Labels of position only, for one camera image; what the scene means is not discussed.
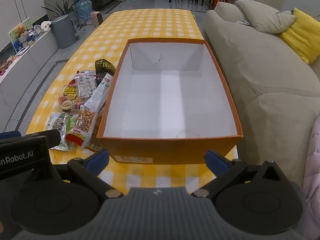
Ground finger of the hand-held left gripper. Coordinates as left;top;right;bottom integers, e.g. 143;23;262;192
37;129;62;147
0;130;21;139

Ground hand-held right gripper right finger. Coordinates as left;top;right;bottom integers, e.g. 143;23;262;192
192;150;287;198

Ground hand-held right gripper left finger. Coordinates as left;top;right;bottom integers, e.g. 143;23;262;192
51;149;123;198

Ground white speckled snack packet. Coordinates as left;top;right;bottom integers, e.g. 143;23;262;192
49;112;69;152

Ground light green snack packet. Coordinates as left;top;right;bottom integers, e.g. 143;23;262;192
65;115;80;135

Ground orange stick snack bag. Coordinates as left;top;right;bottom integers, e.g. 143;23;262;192
65;106;103;153

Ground clear packet of brown cakes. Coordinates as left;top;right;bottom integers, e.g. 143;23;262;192
58;95;84;113

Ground yellow waffle snack packet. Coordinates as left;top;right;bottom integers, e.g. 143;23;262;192
62;86;80;98

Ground long white snack packet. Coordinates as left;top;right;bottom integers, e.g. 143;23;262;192
84;73;114;110

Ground clear packet of white balls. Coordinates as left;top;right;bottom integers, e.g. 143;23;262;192
76;71;97;98

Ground orange cardboard box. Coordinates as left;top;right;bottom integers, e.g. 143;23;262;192
96;38;244;165

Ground dark green snack packet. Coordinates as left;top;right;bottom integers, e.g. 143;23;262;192
94;59;116;83

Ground snack packs on cabinet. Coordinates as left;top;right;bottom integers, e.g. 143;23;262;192
0;55;19;75

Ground white low cabinet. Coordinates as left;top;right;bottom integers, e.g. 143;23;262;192
0;27;60;130

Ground pink quilted jacket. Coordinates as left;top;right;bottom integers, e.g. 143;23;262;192
301;120;320;205

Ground beige sofa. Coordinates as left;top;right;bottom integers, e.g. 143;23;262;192
202;2;320;188

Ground picture card with bears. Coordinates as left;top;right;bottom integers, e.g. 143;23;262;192
9;18;33;53

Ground grey trash bin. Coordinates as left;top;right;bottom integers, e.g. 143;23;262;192
51;14;76;49

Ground pink heater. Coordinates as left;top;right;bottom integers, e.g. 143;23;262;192
90;11;104;27

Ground green potted plant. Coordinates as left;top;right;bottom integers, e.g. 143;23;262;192
41;0;78;18

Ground blue water bottle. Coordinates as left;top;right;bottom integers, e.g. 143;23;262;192
74;0;93;19

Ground yellow checked tablecloth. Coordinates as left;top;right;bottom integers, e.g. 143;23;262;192
25;9;239;189

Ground grey cushion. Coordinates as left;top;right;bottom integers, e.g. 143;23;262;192
235;0;297;34

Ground yellow cushion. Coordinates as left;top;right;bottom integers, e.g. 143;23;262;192
277;7;320;64

